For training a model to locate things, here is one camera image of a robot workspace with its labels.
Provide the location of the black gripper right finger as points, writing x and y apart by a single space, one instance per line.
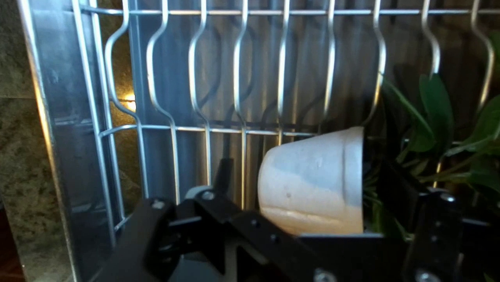
453 239

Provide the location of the small plant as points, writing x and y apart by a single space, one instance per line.
317 181

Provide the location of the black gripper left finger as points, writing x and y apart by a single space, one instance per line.
208 244

